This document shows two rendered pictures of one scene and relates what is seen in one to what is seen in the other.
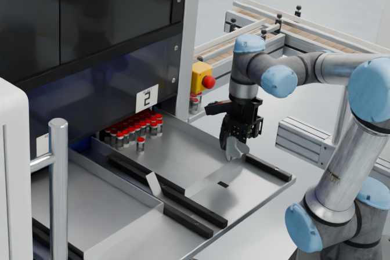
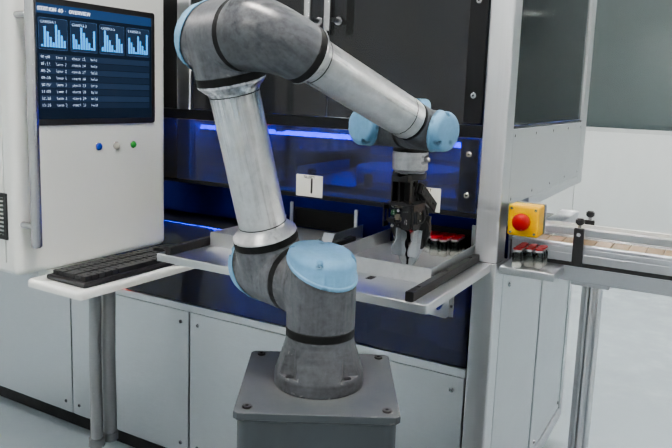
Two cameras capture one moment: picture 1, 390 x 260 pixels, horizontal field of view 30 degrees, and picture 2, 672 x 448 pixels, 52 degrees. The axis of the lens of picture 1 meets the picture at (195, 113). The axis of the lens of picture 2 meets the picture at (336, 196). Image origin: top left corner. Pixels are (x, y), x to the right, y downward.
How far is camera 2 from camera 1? 2.13 m
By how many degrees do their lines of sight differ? 79
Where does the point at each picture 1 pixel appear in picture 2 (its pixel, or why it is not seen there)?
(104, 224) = not seen: hidden behind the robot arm
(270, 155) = not seen: outside the picture
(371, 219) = (283, 280)
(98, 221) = not seen: hidden behind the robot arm
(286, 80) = (357, 119)
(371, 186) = (321, 251)
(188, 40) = (490, 152)
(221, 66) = (636, 256)
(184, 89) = (486, 216)
